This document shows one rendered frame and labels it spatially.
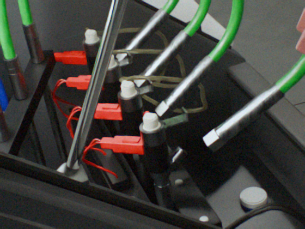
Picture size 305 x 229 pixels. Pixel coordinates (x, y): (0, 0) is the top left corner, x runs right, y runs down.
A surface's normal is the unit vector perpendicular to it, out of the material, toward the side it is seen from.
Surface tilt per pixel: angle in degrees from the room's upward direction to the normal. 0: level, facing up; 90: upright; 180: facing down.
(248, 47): 0
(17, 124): 0
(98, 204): 43
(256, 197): 0
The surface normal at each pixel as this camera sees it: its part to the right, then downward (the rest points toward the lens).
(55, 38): 0.31, 0.45
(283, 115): -0.17, -0.84
